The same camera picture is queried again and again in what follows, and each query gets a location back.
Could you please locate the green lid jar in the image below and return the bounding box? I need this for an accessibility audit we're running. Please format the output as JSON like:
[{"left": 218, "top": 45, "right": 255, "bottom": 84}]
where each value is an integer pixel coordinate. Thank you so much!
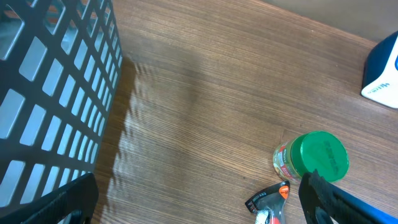
[{"left": 272, "top": 131, "right": 349, "bottom": 184}]

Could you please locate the red black snack pouch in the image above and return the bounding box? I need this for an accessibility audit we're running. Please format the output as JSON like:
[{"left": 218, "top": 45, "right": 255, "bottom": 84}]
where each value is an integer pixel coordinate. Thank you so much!
[{"left": 245, "top": 180, "right": 290, "bottom": 224}]

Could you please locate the grey plastic mesh basket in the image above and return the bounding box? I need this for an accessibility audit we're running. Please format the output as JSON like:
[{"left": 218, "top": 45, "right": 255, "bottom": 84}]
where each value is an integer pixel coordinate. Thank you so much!
[{"left": 1, "top": 0, "right": 123, "bottom": 216}]

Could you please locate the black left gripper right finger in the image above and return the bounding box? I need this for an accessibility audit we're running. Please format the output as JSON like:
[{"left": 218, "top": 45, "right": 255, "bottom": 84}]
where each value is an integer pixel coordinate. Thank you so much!
[{"left": 298, "top": 171, "right": 397, "bottom": 224}]

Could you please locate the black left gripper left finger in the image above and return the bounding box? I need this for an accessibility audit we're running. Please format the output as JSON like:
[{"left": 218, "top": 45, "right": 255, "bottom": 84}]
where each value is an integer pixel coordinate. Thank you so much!
[{"left": 1, "top": 173, "right": 99, "bottom": 224}]

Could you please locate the white barcode scanner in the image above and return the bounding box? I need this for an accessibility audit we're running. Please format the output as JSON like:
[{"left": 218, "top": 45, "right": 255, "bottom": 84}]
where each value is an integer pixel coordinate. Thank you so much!
[{"left": 361, "top": 32, "right": 397, "bottom": 109}]

